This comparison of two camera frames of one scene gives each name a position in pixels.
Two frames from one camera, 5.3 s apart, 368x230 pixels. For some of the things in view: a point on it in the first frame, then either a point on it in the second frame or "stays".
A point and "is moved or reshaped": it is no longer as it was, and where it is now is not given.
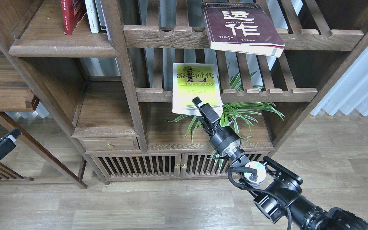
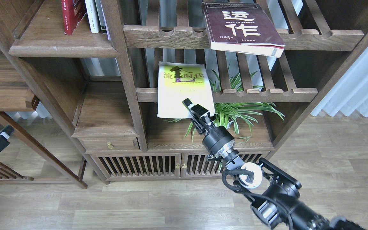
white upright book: [92, 15] stays
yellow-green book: [190, 80] is moved or reshaped
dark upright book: [101, 16] stays
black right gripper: [222, 138] to [214, 138]
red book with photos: [73, 11] stays
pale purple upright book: [107, 30] stays
